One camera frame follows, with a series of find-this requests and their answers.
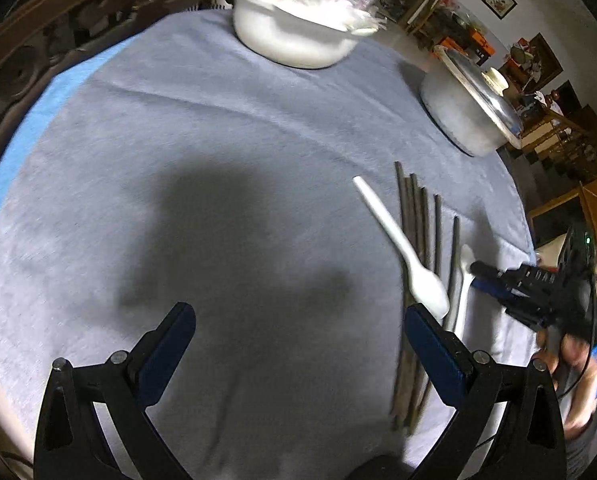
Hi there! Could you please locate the metal pot lid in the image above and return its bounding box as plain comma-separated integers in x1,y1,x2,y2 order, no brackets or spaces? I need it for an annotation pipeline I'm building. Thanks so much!
433,46,523,148

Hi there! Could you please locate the framed wall picture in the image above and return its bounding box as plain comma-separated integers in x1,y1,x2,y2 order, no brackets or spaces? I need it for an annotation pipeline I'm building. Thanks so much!
482,0,518,20

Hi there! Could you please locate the white plastic spoon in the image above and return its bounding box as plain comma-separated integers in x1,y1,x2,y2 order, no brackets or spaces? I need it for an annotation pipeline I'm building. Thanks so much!
453,244,475,341
353,176,449,322

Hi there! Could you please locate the aluminium pot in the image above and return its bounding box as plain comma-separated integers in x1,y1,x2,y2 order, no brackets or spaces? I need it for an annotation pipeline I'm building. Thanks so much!
419,62,517,157

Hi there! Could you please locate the person's right hand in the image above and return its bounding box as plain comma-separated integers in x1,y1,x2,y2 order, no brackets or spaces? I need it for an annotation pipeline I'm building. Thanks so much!
534,330,597,440

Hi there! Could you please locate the blue table mat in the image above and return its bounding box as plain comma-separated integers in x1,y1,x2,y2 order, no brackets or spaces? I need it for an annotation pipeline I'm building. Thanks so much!
0,37,135,209

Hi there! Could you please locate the dark chopstick one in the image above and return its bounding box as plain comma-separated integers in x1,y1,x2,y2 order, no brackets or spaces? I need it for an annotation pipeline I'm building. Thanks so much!
389,160,413,418

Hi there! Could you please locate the dark chopstick three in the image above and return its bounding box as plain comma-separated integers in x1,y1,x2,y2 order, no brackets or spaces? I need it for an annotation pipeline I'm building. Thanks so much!
407,174,427,434

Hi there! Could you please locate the grey table cloth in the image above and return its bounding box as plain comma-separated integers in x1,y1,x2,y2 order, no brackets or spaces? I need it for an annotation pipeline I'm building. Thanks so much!
0,11,533,479

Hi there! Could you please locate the dark chopstick five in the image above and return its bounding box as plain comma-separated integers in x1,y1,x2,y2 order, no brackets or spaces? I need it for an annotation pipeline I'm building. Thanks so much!
415,194,443,423

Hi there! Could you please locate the dark chopstick four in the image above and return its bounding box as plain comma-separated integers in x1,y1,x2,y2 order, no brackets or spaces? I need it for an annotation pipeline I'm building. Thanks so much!
408,186,435,434

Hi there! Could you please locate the dark chopstick six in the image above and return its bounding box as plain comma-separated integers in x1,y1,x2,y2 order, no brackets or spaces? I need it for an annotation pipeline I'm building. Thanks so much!
443,216,460,332

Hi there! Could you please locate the dark chopstick two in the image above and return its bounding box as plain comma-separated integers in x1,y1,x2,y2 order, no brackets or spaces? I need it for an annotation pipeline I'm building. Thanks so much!
394,167,417,429

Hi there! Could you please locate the white ceramic pot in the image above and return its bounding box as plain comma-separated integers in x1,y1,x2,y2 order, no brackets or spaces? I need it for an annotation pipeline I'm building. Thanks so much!
232,0,379,70

